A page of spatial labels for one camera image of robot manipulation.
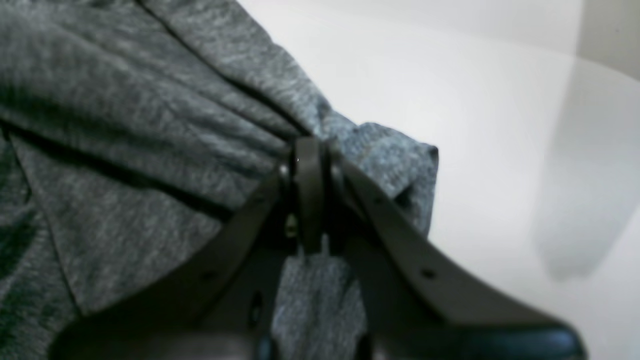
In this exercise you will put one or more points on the white table partition panel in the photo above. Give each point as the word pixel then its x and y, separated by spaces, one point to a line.
pixel 610 35

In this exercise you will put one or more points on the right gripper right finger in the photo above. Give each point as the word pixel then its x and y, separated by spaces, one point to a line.
pixel 419 304

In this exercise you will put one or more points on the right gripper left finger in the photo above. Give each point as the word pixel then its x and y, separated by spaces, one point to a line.
pixel 220 303

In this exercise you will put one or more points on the grey t-shirt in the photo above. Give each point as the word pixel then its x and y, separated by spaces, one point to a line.
pixel 131 131

